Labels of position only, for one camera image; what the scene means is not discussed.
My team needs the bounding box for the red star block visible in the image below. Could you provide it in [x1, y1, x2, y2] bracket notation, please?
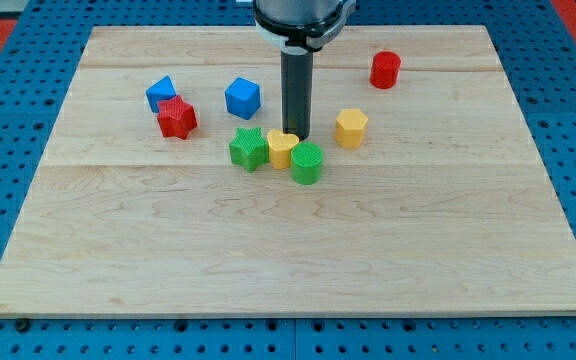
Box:
[157, 95, 198, 140]

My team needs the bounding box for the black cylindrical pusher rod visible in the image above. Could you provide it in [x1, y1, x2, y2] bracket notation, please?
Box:
[281, 52, 313, 140]

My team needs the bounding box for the yellow hexagon block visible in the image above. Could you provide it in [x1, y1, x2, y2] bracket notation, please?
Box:
[334, 108, 369, 149]

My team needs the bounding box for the red cylinder block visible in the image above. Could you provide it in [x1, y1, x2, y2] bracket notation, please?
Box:
[369, 51, 402, 89]

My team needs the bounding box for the wooden board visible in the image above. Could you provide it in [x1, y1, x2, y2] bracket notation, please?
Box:
[0, 25, 576, 319]

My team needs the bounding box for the green cylinder block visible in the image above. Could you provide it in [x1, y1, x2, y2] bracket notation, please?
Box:
[291, 142, 323, 185]

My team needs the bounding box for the blue cube block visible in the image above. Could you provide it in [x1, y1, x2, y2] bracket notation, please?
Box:
[225, 77, 261, 120]

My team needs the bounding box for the yellow heart block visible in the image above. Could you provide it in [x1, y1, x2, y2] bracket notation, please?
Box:
[267, 129, 300, 170]

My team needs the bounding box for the green star block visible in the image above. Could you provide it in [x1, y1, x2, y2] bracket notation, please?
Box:
[229, 127, 269, 172]

